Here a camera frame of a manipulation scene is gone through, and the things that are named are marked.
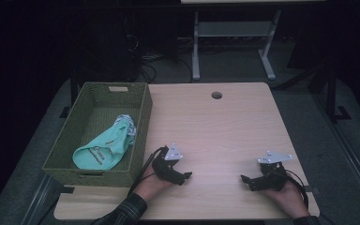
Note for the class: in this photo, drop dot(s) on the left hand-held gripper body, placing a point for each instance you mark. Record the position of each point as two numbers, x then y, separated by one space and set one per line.
164 165

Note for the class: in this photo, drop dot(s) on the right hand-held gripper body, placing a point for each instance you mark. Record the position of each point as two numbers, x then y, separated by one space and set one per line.
273 176

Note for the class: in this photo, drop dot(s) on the mint green garment striped lining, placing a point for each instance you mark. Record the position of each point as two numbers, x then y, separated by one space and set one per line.
106 153

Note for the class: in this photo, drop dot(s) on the green woven basket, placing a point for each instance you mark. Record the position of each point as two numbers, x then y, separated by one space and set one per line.
75 146

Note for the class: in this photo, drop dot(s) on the person's left hand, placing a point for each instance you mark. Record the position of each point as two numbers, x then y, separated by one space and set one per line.
151 187

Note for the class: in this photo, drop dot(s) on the person's right hand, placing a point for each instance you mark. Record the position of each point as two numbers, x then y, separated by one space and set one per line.
289 198

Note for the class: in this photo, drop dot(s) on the black tape piece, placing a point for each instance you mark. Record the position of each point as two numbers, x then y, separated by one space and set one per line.
67 189
312 189

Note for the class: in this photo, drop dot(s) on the black metal stand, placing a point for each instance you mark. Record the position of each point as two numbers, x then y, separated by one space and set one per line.
331 93

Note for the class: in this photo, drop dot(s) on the metal floor rail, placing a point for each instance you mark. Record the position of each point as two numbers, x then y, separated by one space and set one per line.
40 200
347 150

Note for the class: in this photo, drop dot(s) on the white metal desk frame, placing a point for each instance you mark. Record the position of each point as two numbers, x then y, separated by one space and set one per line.
195 47

